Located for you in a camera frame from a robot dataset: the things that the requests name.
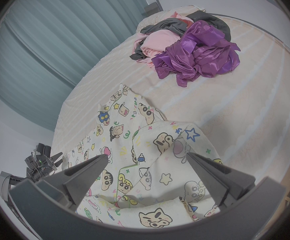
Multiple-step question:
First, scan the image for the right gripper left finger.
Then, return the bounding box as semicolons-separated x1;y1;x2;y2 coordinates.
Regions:
36;154;109;206

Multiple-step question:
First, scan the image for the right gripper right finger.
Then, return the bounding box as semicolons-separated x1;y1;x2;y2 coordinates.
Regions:
186;152;255;207

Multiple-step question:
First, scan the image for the white printed pyjama top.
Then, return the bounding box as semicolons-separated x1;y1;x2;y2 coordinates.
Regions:
60;83;222;228

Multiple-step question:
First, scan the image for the bed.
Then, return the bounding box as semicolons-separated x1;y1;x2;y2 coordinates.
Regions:
51;0;290;209

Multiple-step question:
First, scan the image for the pile of clothes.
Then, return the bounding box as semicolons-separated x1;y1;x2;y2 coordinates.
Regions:
129;9;193;68

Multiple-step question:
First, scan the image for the blue-green curtain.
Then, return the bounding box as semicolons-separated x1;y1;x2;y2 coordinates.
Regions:
5;0;148;85
0;21;73;132

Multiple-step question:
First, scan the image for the purple satin garment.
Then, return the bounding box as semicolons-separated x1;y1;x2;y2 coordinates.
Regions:
151;20;241;88

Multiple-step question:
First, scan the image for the black garment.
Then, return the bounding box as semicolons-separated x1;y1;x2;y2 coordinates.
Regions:
190;10;232;41

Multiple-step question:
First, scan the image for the pale pink pillow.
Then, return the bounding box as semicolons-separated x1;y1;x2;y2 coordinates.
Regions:
136;5;207;34

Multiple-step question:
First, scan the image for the grey bedside table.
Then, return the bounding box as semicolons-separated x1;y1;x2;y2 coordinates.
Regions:
145;2;161;16

